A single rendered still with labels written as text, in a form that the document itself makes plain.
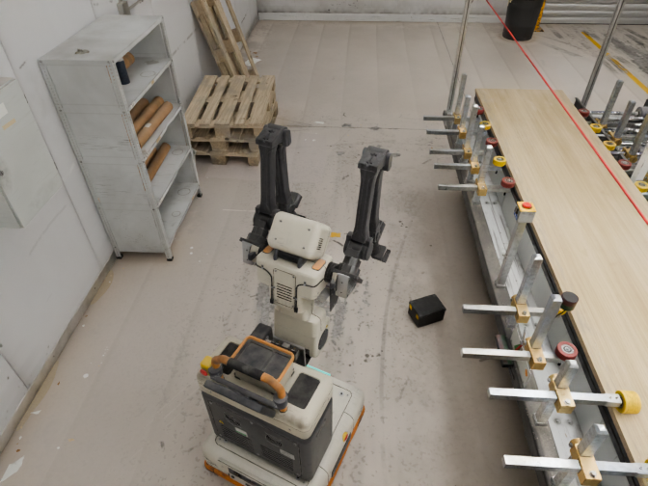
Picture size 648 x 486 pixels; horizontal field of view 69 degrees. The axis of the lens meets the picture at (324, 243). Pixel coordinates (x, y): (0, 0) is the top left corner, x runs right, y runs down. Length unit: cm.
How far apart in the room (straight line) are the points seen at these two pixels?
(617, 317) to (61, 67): 317
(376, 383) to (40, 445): 190
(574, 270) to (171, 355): 238
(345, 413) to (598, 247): 154
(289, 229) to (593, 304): 142
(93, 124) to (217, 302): 141
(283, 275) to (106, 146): 187
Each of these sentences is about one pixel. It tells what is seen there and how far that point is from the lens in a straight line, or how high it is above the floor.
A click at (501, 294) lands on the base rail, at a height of 70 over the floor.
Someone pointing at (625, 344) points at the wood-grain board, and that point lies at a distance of 234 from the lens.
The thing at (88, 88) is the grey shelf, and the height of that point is 139.
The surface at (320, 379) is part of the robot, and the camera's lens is 201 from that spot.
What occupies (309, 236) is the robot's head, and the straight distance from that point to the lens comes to 178.
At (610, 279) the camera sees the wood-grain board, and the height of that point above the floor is 90.
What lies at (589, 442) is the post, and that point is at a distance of 181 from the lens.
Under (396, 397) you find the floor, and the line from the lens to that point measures 294.
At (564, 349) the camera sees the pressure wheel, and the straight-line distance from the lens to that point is 220.
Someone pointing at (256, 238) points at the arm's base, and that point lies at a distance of 199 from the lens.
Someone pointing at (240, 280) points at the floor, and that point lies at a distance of 357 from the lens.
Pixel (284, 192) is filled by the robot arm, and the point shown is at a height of 131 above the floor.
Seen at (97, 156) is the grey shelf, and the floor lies 92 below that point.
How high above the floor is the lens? 250
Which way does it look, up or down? 41 degrees down
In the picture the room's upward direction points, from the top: 1 degrees counter-clockwise
